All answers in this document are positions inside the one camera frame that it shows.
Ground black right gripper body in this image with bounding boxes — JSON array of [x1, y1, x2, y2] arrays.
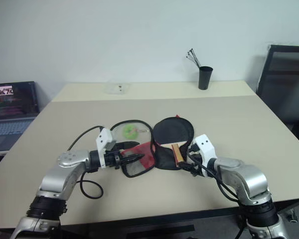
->
[[186, 143, 206, 178]]

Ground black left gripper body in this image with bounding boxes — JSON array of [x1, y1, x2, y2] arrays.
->
[[105, 146, 124, 170]]

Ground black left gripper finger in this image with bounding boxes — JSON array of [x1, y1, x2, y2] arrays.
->
[[121, 158, 141, 168], [121, 153, 146, 160]]

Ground black red mesh paddle case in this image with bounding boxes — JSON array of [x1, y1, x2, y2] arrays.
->
[[109, 114, 190, 179]]

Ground black table tennis paddle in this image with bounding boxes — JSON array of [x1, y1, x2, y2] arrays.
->
[[152, 116, 195, 169]]

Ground clear plastic tray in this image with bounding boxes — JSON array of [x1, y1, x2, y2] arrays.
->
[[105, 83, 132, 95]]

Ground black plastic cup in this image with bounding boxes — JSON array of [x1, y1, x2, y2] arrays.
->
[[198, 66, 214, 91]]

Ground open laptop computer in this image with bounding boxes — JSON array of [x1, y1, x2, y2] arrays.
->
[[0, 81, 39, 153]]

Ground black office chair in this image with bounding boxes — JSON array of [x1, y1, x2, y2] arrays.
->
[[255, 44, 299, 151]]

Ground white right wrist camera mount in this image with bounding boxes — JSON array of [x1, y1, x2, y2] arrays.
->
[[192, 133, 218, 178]]

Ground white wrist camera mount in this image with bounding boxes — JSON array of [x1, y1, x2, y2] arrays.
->
[[95, 127, 115, 170], [192, 133, 218, 178]]

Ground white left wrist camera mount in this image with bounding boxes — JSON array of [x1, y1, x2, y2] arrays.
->
[[95, 127, 115, 170]]

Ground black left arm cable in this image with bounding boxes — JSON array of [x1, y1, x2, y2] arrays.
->
[[66, 125, 108, 200]]

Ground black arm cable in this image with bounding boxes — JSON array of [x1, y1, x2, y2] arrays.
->
[[66, 125, 108, 200], [200, 163, 241, 203]]

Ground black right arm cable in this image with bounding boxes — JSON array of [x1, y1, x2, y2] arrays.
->
[[200, 163, 241, 203]]

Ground black cable ties bundle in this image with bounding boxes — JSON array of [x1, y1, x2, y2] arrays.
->
[[185, 47, 203, 69]]

